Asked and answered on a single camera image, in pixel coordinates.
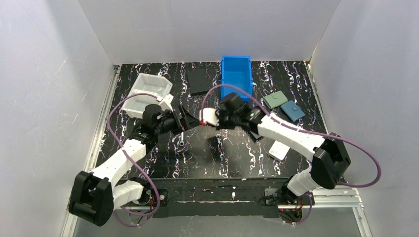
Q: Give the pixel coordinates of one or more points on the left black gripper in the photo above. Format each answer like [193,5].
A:
[178,118]

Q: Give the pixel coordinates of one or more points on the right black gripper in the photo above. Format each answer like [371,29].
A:
[221,117]

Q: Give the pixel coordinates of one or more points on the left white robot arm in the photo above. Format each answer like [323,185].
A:
[96,194]

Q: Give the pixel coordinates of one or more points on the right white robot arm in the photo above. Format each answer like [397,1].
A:
[328,156]

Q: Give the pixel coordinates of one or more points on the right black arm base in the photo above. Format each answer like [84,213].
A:
[281,199]

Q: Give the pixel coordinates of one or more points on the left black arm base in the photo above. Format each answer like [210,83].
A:
[150,199]

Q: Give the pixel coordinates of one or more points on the green card holder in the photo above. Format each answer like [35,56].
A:
[275,99]

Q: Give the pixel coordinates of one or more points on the white card holder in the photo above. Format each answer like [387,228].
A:
[278,150]

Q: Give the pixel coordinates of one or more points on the blue card holder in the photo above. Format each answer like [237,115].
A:
[292,110]

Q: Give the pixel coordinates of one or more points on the metal wrench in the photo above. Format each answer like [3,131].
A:
[181,140]

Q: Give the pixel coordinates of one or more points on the black notebook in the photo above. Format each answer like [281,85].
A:
[254,135]

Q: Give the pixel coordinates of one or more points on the blue plastic bin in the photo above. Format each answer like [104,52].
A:
[236,71]

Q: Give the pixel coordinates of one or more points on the black foam pad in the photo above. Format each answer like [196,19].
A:
[199,84]

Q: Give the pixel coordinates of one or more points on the white divided tray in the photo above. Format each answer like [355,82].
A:
[145,91]

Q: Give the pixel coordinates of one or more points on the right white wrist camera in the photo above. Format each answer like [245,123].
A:
[208,116]

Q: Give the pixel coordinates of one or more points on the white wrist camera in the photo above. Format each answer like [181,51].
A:
[208,116]
[165,102]

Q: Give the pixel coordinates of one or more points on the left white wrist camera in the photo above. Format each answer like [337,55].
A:
[165,102]

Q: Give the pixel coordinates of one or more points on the aluminium frame rail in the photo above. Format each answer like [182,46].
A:
[244,200]

